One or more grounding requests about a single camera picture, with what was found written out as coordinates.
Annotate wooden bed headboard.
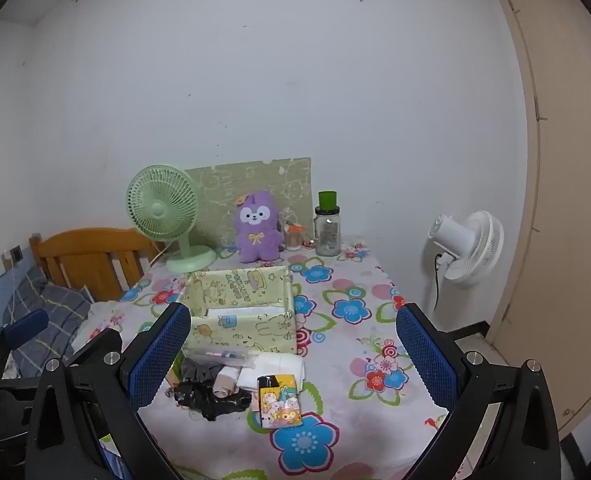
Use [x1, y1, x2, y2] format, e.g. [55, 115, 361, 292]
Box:
[29, 228, 164, 302]

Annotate beige socks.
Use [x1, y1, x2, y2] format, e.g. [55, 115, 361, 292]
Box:
[213, 366, 241, 396]

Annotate beige door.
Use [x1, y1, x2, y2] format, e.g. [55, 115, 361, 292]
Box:
[485, 0, 591, 436]

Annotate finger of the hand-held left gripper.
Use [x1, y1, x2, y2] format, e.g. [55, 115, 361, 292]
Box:
[3, 308, 50, 348]

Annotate glass jar with green lid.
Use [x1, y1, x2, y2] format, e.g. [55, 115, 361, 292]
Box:
[314, 190, 341, 257]

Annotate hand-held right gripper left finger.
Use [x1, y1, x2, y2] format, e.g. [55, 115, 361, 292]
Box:
[26, 302, 192, 480]

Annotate floral bed sheet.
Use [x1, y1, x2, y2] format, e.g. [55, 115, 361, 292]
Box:
[73, 300, 126, 356]

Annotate green desk fan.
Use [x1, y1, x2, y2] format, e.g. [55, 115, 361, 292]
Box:
[126, 164, 218, 274]

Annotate small clear cotton swab jar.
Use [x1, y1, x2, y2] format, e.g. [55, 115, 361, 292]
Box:
[284, 207, 306, 252]

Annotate black cloth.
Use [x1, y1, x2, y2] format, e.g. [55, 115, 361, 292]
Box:
[173, 380, 254, 422]

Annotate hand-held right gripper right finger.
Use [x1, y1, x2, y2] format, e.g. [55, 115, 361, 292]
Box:
[395, 303, 562, 480]

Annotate grey cloth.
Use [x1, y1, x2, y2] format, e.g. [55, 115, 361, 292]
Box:
[180, 357, 224, 383]

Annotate cartoon print fabric storage box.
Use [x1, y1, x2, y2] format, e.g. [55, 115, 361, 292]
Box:
[180, 266, 299, 356]

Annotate grey plaid pillow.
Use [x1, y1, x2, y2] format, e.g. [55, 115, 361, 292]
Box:
[0, 265, 92, 378]

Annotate clear plastic bag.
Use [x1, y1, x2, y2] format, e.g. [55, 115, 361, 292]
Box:
[188, 347, 256, 368]

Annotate white standing fan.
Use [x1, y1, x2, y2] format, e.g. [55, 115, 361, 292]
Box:
[428, 210, 505, 313]

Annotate cartoon print pouch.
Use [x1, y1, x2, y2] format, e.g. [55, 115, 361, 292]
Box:
[256, 374, 303, 428]

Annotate white towel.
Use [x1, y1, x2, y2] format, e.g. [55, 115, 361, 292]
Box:
[236, 352, 306, 392]

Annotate purple plush toy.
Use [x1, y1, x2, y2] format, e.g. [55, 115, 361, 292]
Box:
[233, 190, 285, 264]

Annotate green patterned board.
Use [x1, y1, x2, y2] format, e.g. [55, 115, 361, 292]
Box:
[184, 158, 312, 251]

